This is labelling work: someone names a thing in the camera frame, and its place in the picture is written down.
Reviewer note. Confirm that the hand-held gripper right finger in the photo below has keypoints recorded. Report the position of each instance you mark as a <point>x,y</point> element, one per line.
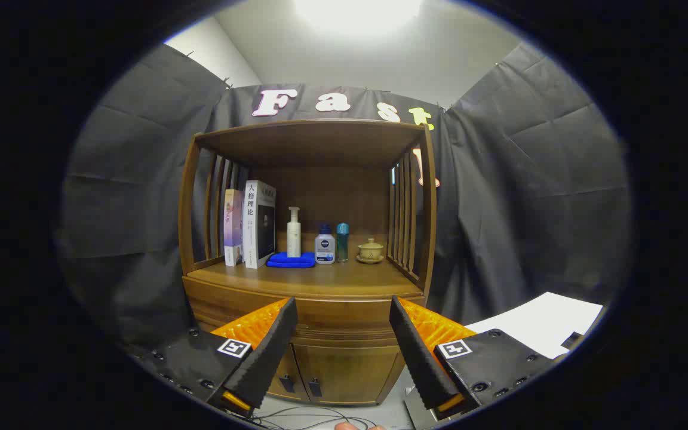
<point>418,352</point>

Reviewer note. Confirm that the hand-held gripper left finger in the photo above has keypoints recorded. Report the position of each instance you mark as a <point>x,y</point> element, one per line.
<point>272,346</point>

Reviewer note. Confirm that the brown wooden drawer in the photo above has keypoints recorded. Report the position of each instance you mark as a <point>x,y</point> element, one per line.
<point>344,316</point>

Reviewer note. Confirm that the wooden cabinet door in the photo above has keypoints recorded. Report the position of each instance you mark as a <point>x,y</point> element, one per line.
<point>350,373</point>
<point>296,367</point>

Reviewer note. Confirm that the brown wooden cabinet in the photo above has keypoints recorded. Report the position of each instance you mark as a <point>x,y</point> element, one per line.
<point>314,143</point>

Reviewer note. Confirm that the blue folded cloth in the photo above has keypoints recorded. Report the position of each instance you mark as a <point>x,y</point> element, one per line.
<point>290,260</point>

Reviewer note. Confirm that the white pump bottle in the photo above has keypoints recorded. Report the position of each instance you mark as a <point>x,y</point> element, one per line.
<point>294,239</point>

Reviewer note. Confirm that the white bottle with blue cap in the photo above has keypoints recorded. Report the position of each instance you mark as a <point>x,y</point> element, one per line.
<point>325,248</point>

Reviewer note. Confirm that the tan lidded teacup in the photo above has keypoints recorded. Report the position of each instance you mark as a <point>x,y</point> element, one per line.
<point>371,249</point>

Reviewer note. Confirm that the purple book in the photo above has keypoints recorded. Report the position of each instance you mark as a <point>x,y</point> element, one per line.
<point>233,233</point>

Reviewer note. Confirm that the white table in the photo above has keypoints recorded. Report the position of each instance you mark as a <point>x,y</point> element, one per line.
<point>535,322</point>

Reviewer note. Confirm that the white and black book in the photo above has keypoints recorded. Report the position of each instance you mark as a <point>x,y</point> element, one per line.
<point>254,227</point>

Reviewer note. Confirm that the teal slim bottle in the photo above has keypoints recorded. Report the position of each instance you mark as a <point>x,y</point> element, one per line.
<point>342,242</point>

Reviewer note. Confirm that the small black object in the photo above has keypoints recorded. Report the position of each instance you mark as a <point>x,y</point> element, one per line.
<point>572,340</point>

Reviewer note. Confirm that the black backdrop cloth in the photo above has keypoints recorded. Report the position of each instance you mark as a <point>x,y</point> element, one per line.
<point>141,209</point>

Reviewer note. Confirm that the large ceiling light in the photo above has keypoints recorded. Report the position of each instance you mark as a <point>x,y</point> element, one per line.
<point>356,15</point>

